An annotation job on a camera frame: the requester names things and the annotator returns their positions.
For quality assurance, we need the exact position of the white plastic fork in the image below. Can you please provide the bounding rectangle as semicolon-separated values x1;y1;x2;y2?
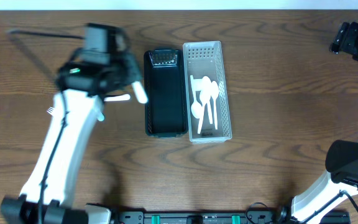
131;81;149;104
47;107;55;116

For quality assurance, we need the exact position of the thick white plastic spoon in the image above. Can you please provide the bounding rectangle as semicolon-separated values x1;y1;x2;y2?
104;93;131;102

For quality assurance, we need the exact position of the mint green plastic fork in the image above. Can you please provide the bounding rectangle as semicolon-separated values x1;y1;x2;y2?
97;112;105;122

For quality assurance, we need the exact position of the thin white spoon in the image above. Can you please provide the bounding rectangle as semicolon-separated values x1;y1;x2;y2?
211;81;219;129
190;75;201;119
202;76;213;124
198;89;211;134

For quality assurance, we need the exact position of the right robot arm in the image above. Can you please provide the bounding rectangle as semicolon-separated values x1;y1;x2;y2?
274;22;358;223

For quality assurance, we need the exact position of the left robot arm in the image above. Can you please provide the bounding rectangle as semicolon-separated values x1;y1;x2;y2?
1;23;148;223

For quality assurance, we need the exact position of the dark green plastic basket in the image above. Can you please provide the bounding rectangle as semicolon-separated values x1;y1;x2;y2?
144;49;188;138

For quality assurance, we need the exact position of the white label in basket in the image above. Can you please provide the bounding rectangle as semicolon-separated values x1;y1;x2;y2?
193;79;203;91

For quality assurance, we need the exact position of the clear white plastic basket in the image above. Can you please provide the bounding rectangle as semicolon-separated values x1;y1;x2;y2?
183;40;232;144

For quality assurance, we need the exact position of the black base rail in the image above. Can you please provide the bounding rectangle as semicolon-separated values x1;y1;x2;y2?
110;210;351;224

